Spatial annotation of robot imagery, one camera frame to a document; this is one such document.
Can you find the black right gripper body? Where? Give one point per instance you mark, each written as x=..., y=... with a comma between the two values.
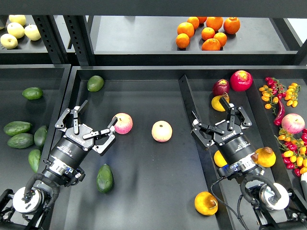
x=234, y=146

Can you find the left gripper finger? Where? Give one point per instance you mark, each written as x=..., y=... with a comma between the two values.
x=60, y=124
x=96, y=135

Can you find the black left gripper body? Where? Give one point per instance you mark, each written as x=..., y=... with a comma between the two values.
x=68, y=153

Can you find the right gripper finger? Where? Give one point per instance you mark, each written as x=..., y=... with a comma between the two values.
x=237, y=119
x=206, y=135

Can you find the green avocado tray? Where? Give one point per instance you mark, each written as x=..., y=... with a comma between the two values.
x=104, y=180

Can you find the yellow pear tray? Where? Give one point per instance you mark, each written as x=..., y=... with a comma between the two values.
x=205, y=203

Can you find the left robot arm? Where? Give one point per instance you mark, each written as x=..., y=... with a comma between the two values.
x=27, y=208

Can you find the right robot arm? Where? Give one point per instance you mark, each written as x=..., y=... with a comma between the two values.
x=275, y=207

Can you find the dark green avocado upright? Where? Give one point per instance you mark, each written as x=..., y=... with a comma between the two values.
x=40, y=136

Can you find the yellow pear left lower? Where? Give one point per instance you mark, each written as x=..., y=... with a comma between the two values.
x=219, y=159

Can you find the yellow pear right lower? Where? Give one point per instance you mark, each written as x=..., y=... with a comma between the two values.
x=264, y=156

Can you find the yellow pear upper right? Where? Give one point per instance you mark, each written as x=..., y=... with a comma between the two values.
x=216, y=105

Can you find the green avocado lower left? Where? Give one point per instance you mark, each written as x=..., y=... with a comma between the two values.
x=34, y=157

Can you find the dark green avocado middle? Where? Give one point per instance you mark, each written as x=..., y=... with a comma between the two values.
x=21, y=141

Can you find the green avocado upper left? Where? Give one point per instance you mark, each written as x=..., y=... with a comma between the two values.
x=32, y=93

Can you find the green avocado tray corner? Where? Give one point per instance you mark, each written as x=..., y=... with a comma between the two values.
x=95, y=83

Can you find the pale yellow pear right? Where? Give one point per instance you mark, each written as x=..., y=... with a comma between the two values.
x=32, y=32

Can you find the pale yellow pear front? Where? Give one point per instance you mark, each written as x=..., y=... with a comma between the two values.
x=8, y=41

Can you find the pink red apple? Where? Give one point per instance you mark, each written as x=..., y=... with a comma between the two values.
x=124, y=124

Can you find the red chili pepper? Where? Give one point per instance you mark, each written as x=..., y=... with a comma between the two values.
x=280, y=115

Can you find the pale pink apple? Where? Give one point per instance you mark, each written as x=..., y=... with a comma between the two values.
x=162, y=131

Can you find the bright red apple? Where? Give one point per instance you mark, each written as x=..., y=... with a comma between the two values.
x=241, y=80

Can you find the upper cherry tomato bunch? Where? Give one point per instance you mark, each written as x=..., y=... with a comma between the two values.
x=273, y=92

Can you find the cherry tomato bunch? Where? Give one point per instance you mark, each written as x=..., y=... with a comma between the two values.
x=293, y=151
x=273, y=92

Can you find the dark red apple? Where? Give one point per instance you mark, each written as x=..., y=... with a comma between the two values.
x=220, y=87

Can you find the pink apple right tray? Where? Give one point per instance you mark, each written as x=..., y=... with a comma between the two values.
x=293, y=123

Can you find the lower cherry tomato bunch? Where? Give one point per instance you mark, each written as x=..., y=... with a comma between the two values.
x=293, y=151

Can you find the black centre tray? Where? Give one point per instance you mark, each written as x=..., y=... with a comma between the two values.
x=155, y=183

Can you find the black tray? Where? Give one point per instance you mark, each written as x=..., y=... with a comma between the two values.
x=15, y=170
x=155, y=183

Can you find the black left tray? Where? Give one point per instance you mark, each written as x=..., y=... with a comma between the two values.
x=15, y=170

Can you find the black tray divider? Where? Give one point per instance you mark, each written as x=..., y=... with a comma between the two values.
x=223, y=215

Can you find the orange front centre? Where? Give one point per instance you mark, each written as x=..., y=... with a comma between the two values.
x=211, y=44

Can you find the orange right of centre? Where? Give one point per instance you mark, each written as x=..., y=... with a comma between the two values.
x=221, y=37

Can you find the orange front left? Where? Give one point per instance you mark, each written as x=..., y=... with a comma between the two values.
x=182, y=40

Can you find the orange far right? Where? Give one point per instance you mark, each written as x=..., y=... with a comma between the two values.
x=232, y=25

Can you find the orange back centre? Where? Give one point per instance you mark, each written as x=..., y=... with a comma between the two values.
x=214, y=22

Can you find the orange upper left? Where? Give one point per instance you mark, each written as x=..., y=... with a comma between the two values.
x=186, y=28

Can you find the orange back hidden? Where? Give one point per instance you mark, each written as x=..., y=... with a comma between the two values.
x=202, y=20

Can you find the black metal shelf frame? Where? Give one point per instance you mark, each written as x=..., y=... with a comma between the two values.
x=142, y=32

